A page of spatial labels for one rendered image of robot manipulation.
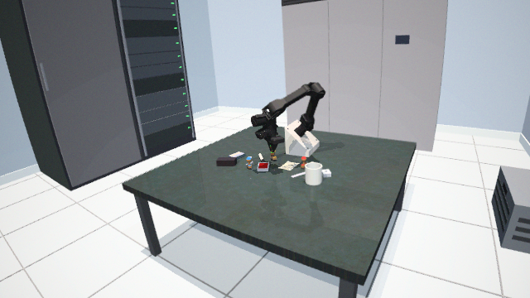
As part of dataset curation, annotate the white stamp pad tin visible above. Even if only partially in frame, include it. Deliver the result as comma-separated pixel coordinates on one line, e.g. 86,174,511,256
228,151,245,160

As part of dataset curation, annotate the cream inspection card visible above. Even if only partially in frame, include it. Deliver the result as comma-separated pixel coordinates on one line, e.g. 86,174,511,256
278,161,300,171

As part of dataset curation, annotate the red ink pad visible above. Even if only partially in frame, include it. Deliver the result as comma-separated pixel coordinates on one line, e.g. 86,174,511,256
258,162,269,171

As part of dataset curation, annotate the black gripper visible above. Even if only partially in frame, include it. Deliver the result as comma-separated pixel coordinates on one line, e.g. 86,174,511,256
263,124,285,152

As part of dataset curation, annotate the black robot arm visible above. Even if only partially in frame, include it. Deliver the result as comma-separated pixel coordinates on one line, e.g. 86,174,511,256
251,82,325,140

